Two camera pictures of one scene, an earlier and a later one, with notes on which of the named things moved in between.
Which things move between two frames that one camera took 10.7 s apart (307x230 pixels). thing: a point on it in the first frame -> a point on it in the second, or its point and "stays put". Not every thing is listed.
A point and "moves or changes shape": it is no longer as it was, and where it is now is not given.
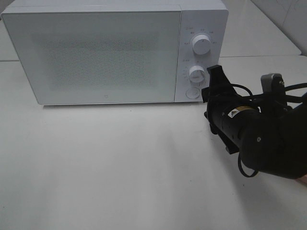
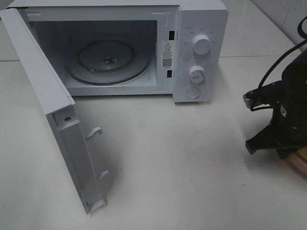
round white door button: [193, 93] stays put
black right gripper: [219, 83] -> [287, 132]
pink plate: [303, 179] moves or changes shape
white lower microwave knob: [196, 73] stays put
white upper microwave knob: [201, 44] stays put
